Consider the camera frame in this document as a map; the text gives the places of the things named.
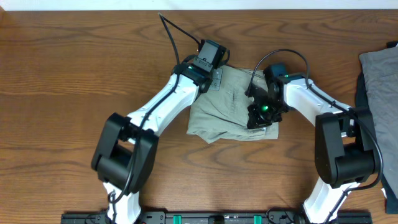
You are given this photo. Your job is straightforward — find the khaki green shorts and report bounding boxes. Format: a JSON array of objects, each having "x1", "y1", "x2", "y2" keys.
[{"x1": 187, "y1": 66, "x2": 279, "y2": 144}]

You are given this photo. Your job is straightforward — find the dark folded cloth pile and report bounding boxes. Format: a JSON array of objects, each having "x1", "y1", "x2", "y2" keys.
[{"x1": 354, "y1": 42, "x2": 398, "y2": 215}]

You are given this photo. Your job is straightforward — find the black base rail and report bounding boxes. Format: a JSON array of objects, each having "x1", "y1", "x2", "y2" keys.
[{"x1": 60, "y1": 208, "x2": 373, "y2": 224}]

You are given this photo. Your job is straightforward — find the grey folded garment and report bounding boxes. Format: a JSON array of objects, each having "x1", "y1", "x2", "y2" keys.
[{"x1": 358, "y1": 45, "x2": 398, "y2": 200}]

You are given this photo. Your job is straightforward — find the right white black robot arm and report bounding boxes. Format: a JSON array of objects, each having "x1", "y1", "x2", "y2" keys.
[{"x1": 245, "y1": 63, "x2": 383, "y2": 223}]

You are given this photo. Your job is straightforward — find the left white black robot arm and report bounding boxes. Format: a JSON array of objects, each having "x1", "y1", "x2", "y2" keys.
[{"x1": 91, "y1": 40, "x2": 230, "y2": 223}]

